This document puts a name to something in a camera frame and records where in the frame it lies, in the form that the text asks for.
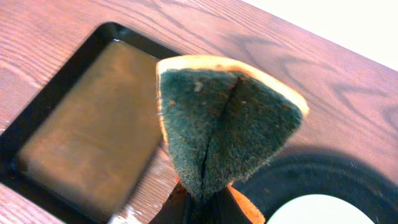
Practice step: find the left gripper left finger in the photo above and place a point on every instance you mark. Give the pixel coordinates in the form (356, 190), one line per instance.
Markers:
(177, 209)

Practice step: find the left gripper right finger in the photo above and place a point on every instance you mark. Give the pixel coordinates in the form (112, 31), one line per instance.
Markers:
(226, 209)

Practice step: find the light green plate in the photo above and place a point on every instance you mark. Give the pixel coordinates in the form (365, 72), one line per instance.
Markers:
(318, 209)

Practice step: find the green yellow sponge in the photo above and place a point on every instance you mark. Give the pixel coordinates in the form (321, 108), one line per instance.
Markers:
(222, 120)

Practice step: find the black round tray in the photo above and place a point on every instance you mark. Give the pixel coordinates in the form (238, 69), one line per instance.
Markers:
(339, 176)

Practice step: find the black rectangular water tray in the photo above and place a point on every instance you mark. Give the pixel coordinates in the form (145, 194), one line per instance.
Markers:
(83, 142)

